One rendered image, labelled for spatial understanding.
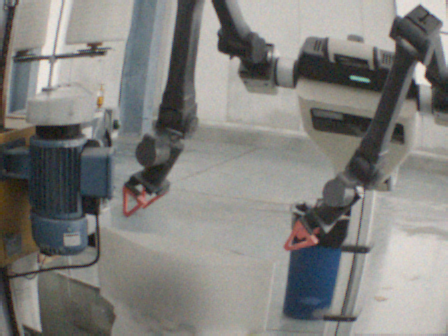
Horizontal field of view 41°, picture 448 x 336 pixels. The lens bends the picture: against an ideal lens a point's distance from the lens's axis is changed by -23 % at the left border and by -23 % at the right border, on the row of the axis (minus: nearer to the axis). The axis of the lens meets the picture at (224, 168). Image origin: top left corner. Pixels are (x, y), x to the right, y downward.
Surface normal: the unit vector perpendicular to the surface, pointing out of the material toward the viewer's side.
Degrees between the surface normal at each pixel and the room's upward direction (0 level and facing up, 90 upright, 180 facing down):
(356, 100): 40
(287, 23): 90
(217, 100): 90
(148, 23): 90
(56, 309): 90
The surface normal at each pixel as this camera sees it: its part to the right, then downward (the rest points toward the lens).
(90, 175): 0.06, 0.18
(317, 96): -0.18, -0.65
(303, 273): -0.62, 0.15
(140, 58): -0.35, 0.15
